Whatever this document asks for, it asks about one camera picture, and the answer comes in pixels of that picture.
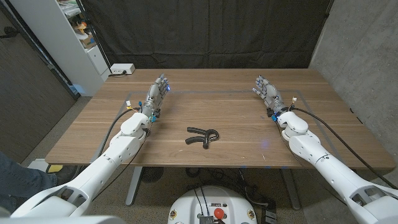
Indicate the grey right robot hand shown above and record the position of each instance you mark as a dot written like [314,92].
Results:
[271,93]

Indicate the dark wood door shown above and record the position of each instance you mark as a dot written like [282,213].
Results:
[31,93]

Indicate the black grip trainer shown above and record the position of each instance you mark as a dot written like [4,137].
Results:
[206,137]

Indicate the white floor box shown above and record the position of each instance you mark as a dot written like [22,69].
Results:
[38,164]

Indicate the cardboard box on shelf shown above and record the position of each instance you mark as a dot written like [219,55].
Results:
[88,41]

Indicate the white power strip box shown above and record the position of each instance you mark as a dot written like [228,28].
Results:
[122,68]

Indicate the person's leg in jeans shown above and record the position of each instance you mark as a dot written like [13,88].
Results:
[18,180]

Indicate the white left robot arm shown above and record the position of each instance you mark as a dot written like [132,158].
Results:
[102,165]

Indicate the red emergency stop button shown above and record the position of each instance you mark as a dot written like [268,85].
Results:
[219,213]

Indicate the black backdrop curtain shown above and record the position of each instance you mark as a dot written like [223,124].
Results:
[211,31]

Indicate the black power adapter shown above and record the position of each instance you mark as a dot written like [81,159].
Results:
[269,214]

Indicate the yellow toy on shelf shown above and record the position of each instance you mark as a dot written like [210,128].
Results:
[81,28]

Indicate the black backdrop stand pole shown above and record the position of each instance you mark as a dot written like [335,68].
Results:
[93,35]

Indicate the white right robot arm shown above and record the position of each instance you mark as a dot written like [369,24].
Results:
[332,174]

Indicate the yellow black floor item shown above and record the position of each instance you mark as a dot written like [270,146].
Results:
[56,168]

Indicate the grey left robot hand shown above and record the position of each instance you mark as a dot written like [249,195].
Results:
[154,95]

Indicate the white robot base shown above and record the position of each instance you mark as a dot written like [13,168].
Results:
[211,202]

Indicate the grey table leg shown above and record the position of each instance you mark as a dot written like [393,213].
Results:
[133,186]
[292,189]

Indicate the white robot torso edge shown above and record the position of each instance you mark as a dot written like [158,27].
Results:
[62,220]

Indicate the black round fan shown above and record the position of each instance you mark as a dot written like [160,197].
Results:
[151,174]

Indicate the white shelf cabinet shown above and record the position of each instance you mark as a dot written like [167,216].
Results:
[59,43]

